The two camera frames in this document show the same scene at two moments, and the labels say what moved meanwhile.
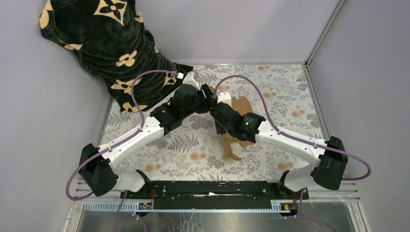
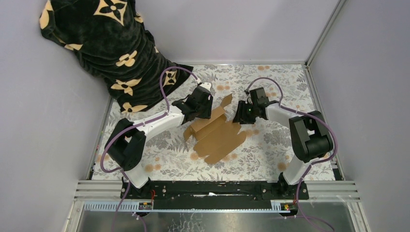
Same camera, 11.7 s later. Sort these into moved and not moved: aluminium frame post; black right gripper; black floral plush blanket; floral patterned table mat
Moved: black right gripper
Not moved: floral patterned table mat; aluminium frame post; black floral plush blanket
